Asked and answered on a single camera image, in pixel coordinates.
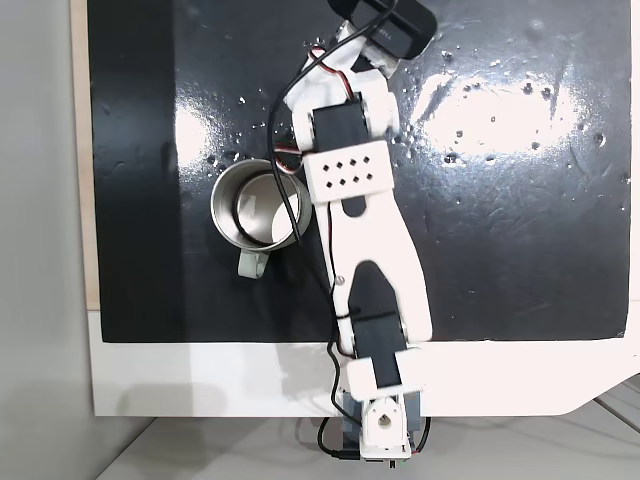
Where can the glossy black table mat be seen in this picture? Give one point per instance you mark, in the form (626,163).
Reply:
(500,240)

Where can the black oval camera box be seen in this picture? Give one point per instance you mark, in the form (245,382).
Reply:
(395,25)

